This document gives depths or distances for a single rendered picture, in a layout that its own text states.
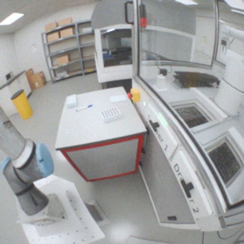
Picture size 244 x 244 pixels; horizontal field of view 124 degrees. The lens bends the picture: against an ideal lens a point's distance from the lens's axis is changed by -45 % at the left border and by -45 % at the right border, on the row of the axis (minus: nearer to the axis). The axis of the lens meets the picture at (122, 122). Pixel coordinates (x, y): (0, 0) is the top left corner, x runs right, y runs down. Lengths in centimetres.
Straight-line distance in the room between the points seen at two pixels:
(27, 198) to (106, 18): 129
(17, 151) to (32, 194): 20
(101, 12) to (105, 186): 172
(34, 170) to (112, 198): 103
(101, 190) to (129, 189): 30
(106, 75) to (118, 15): 64
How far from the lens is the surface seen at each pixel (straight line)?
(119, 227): 129
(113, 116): 76
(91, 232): 55
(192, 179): 43
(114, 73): 121
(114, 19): 116
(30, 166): 38
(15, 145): 36
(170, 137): 49
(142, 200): 130
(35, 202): 51
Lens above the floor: 128
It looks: 43 degrees down
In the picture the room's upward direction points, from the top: 3 degrees counter-clockwise
